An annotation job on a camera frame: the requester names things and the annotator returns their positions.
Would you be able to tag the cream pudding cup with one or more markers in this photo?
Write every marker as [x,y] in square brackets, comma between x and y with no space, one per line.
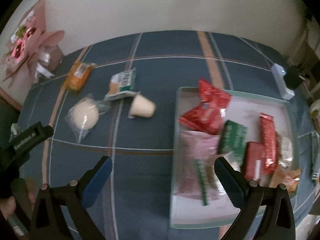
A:
[141,107]

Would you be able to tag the black plug adapter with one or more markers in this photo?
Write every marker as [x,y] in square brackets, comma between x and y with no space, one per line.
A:
[293,78]

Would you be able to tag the pink snack packet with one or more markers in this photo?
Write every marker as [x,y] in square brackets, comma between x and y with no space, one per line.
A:
[195,173]

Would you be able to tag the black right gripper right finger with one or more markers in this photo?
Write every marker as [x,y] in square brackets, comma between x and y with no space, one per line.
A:
[278,219]

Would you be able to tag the blue plaid tablecloth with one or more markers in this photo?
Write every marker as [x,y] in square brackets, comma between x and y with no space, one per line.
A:
[135,202]

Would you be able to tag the dark red flat packet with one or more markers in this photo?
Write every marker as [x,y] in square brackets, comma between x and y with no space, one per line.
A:
[253,164]

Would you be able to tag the silver metal object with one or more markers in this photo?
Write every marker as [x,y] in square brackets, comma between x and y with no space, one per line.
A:
[315,155]

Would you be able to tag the tall red snack bag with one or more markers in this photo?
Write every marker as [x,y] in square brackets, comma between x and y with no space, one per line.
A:
[212,98]

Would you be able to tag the brown pastry in clear wrap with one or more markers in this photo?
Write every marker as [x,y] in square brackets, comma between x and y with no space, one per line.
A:
[284,173]

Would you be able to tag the shallow pale green tray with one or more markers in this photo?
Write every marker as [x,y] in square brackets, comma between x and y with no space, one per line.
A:
[244,108]

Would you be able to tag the red flower print snack bag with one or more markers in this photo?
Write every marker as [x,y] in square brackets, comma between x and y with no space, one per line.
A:
[203,119]

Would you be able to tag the orange cake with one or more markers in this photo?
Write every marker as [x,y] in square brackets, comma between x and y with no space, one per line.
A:
[78,75]

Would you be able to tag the white power strip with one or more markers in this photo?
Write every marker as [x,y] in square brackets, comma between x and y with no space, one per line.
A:
[279,72]

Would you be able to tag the pink paper flower bouquet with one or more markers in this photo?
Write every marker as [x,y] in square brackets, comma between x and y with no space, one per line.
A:
[33,51]

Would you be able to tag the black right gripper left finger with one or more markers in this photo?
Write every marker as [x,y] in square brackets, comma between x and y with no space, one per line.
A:
[48,221]

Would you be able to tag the green snack packet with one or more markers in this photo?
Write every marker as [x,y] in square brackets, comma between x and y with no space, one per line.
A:
[233,140]

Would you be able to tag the round bun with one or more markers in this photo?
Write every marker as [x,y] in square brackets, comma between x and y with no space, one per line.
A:
[82,117]

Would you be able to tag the green white cracker packet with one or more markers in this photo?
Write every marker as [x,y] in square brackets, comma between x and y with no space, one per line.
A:
[122,85]

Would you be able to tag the red patterned wafer bar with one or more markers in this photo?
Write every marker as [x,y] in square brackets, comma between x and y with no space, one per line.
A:
[269,137]

